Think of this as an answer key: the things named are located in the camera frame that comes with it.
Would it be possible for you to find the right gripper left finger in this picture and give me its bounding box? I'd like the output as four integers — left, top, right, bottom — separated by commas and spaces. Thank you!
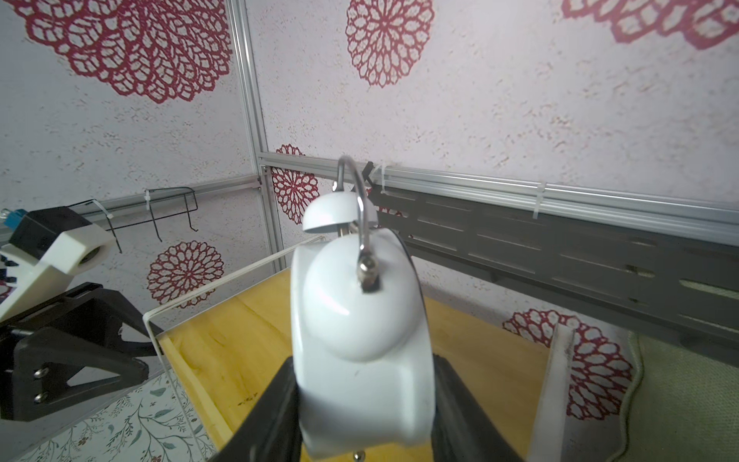
210, 357, 302, 462

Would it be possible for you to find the grey metal wall shelf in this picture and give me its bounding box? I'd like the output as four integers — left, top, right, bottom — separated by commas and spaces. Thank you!
364, 165, 738, 365

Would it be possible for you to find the green cushion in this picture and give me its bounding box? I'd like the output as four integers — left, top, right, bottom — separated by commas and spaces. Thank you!
610, 333, 738, 461

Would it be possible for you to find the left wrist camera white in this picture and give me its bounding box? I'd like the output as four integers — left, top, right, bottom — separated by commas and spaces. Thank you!
1, 206, 117, 321

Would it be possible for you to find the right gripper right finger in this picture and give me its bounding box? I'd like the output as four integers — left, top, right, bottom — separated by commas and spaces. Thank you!
431, 354, 523, 462

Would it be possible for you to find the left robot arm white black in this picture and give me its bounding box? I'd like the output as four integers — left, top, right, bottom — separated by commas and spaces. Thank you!
1, 282, 155, 422

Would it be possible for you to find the black wire wall rack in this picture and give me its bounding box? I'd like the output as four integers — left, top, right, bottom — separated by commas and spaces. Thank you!
69, 186, 199, 254

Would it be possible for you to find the yellow wooden two-tier shelf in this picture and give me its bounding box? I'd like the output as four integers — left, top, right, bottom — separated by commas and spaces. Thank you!
159, 229, 573, 461

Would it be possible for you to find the white twin-bell alarm clock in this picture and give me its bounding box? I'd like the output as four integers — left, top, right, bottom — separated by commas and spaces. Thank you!
291, 156, 436, 460

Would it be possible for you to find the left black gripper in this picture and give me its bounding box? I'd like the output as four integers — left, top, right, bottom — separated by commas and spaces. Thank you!
1, 282, 156, 422

